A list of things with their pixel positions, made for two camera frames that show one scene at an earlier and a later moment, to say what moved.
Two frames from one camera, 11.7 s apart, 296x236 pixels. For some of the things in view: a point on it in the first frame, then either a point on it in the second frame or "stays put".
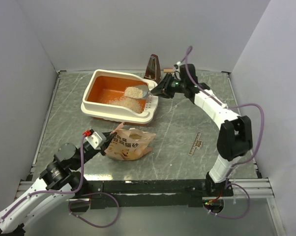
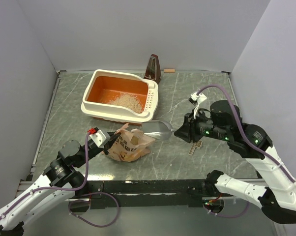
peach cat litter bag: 130,144 stays put
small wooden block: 168,71 stays put
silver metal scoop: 137,91 -> 159,130
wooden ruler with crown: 197,143 stays put
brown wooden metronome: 153,71 stays put
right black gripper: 160,90 -> 187,131
